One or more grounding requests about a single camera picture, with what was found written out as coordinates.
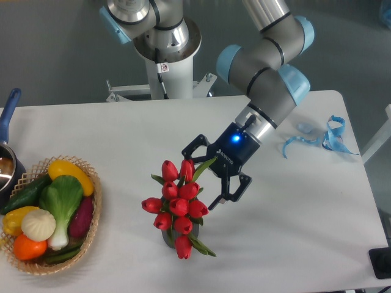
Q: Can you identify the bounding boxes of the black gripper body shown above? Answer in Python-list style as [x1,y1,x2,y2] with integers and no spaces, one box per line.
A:
[206,123,260,178]

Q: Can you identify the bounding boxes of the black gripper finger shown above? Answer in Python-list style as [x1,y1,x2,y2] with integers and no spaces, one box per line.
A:
[181,134,211,164]
[208,171,253,211]

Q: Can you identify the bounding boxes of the red tulip bouquet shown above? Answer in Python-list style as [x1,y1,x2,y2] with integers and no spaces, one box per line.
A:
[141,157,216,259]

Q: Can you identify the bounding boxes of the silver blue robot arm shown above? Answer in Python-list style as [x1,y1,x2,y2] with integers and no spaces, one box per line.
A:
[100,1,315,204]

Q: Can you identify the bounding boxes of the dark grey ribbed vase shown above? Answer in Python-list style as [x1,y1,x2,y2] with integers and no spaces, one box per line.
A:
[161,224,200,249]

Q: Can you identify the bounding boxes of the light blue cap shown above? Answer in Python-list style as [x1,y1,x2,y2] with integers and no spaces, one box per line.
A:
[296,123,313,134]

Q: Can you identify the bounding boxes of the blue ribbon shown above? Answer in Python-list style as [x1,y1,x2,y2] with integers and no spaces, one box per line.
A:
[282,115,359,159]

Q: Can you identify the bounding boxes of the purple sweet potato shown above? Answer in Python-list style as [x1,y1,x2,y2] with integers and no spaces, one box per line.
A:
[68,197,93,238]

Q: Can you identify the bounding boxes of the green bok choy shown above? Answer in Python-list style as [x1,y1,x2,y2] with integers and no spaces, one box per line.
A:
[39,175,83,251]

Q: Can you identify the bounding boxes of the black device at edge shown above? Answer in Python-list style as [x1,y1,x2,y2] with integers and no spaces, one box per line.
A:
[368,247,390,280]

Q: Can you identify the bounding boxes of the green cucumber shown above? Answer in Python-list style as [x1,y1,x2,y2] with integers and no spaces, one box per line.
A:
[1,174,52,215]

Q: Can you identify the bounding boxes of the white steamed bun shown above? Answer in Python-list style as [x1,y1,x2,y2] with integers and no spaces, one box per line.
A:
[21,209,56,242]

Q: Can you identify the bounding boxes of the green pea pods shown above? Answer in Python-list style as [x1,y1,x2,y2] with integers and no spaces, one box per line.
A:
[43,242,82,265]

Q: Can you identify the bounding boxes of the woven bamboo basket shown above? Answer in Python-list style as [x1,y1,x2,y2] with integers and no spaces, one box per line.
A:
[1,155,102,275]

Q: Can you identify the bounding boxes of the yellow bell pepper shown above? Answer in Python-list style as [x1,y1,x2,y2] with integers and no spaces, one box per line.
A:
[2,206,39,236]

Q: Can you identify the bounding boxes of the orange fruit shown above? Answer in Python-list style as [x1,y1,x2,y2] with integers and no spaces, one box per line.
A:
[13,234,48,261]

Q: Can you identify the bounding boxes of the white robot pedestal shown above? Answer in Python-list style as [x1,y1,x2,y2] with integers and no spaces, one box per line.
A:
[105,15,218,103]

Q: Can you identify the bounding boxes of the white frame bar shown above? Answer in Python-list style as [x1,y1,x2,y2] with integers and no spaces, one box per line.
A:
[361,105,390,164]

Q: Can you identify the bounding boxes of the blue handled saucepan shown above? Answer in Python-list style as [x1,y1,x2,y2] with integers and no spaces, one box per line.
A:
[1,88,26,208]

